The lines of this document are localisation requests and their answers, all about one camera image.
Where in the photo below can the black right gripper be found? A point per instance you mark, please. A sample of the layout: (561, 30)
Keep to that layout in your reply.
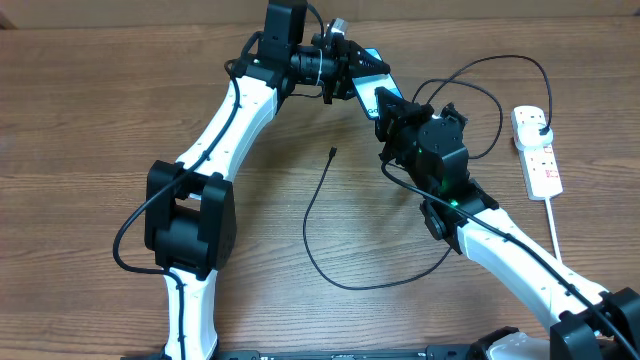
(399, 116)

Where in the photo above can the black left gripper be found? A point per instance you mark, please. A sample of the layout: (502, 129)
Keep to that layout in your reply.
(346, 65)

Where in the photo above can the blue Samsung smartphone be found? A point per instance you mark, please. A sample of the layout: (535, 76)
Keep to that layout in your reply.
(364, 88)

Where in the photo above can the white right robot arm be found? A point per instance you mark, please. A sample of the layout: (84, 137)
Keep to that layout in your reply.
(582, 318)

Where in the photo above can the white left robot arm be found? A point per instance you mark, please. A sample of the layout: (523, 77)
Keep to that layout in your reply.
(190, 220)

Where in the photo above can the white charger plug adapter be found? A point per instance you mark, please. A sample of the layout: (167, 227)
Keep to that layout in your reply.
(531, 136)

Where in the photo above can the white power strip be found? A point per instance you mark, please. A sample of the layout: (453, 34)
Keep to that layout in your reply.
(539, 166)

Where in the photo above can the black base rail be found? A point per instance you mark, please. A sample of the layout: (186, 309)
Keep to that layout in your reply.
(510, 350)

